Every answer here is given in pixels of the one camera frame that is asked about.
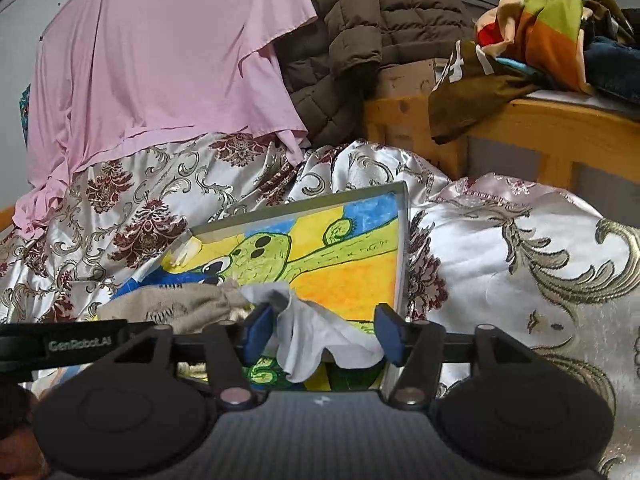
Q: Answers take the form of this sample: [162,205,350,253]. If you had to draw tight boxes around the thin white cloth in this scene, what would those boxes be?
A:
[240,281,386,383]

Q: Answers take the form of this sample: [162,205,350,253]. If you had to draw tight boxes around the beige knitted cloth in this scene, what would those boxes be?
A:
[97,280,253,336]

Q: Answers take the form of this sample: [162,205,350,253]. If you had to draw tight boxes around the grey shallow cardboard box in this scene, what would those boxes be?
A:
[107,180,412,392]

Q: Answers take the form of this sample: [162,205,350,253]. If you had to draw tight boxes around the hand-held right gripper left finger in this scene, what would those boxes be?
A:
[112,305,275,408]

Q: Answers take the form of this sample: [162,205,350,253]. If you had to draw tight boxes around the floral satin blanket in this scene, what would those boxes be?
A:
[0,132,640,480]

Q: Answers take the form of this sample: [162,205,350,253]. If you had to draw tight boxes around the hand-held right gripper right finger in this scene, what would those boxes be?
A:
[375,302,533,407]

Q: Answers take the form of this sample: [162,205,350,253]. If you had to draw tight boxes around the brown quilted jacket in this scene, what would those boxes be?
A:
[272,0,476,148]

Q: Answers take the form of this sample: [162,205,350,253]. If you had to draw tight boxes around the plain cardboard box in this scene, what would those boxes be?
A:
[375,57,451,101]

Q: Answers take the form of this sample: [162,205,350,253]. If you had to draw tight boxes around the wooden bed frame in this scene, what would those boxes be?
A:
[362,95,640,191]

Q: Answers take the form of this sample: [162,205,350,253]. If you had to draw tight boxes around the multicoloured patchwork cloth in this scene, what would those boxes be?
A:
[474,0,626,93]

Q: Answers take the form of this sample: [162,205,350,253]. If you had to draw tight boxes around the pink shirt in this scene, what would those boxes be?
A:
[12,0,318,233]

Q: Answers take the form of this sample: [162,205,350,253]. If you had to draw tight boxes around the dark blue cloth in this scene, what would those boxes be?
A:
[585,37,640,111]

